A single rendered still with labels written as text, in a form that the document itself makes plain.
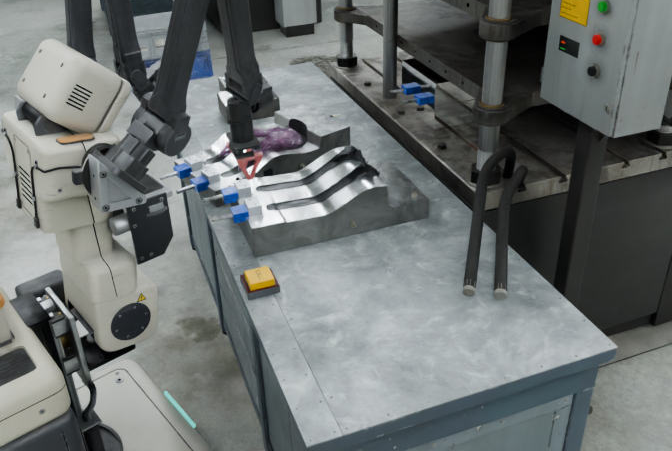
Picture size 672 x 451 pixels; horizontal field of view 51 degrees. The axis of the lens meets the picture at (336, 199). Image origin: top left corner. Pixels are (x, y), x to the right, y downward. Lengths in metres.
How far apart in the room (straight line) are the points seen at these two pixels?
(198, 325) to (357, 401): 1.56
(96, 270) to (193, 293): 1.40
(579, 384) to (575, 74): 0.78
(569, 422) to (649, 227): 1.09
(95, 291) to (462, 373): 0.85
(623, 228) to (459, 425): 1.24
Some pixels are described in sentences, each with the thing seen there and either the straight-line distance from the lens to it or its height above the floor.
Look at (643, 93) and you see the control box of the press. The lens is 1.89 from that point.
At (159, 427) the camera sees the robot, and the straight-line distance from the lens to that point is 2.18.
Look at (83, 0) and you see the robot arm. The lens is 1.83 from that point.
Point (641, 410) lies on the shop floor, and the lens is 2.69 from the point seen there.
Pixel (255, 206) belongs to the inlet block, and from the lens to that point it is 1.83.
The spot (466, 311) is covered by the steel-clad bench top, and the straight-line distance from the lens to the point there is 1.66.
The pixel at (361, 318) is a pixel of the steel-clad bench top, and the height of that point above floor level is 0.80.
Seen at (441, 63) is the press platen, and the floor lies 1.04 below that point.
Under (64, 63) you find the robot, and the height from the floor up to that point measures 1.38.
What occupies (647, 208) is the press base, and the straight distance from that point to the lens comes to 2.62.
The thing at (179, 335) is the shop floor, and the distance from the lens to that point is 2.89.
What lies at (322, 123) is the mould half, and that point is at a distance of 2.29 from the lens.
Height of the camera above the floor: 1.84
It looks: 30 degrees down
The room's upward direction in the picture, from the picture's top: 2 degrees counter-clockwise
